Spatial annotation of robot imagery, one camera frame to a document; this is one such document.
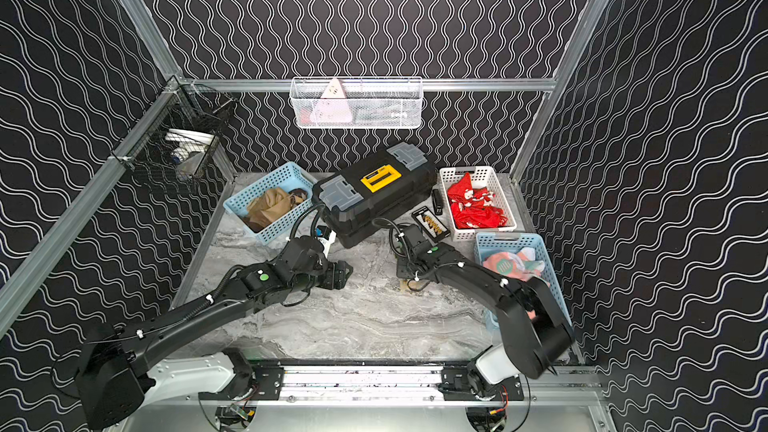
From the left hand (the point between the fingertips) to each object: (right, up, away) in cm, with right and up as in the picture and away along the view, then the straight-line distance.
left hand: (344, 264), depth 78 cm
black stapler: (+30, +17, +31) cm, 46 cm away
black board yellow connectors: (+26, +9, +26) cm, 38 cm away
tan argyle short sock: (+17, -1, -15) cm, 22 cm away
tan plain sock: (-29, +15, +25) cm, 41 cm away
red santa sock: (+40, +16, +25) cm, 50 cm away
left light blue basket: (-27, +27, +39) cm, 55 cm away
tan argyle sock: (-21, +19, +29) cm, 41 cm away
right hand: (+17, -3, +11) cm, 21 cm away
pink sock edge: (+47, -2, +10) cm, 48 cm away
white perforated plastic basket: (+48, +27, +37) cm, 66 cm away
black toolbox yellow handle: (+4, +16, +12) cm, 20 cm away
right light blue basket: (+51, 0, +12) cm, 52 cm away
